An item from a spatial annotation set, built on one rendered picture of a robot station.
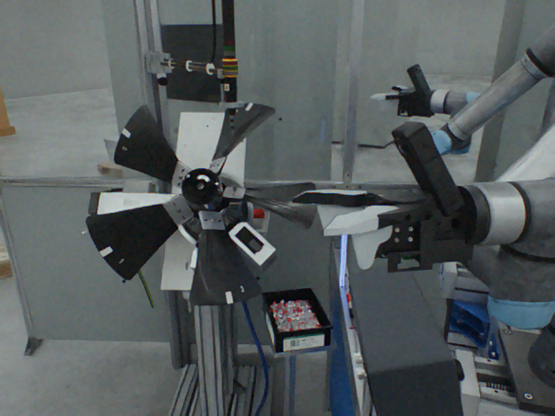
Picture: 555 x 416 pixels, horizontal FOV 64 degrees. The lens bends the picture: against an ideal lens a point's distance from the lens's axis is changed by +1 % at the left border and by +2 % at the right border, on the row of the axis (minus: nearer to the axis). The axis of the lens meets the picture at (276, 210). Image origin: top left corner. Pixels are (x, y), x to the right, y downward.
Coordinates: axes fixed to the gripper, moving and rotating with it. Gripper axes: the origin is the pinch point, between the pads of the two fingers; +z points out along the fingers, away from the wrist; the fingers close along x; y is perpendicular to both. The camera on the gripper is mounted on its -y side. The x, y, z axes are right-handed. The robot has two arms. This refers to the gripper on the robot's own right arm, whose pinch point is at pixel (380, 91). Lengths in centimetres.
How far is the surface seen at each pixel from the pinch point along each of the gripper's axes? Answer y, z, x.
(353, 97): 9.8, 26.0, 22.7
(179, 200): 19, 26, -75
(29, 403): 130, 117, -122
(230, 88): -12, 14, -58
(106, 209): 24, 53, -86
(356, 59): -5.6, 26.2, 25.2
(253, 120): 0.7, 19.3, -45.9
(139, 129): 0, 46, -71
